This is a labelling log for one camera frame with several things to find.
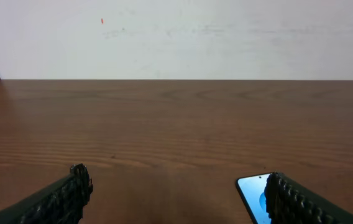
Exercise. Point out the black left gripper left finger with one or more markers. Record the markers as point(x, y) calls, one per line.
point(60, 202)

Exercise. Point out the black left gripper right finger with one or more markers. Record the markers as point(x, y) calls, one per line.
point(288, 202)

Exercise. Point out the blue Galaxy smartphone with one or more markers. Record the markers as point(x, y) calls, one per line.
point(251, 190)

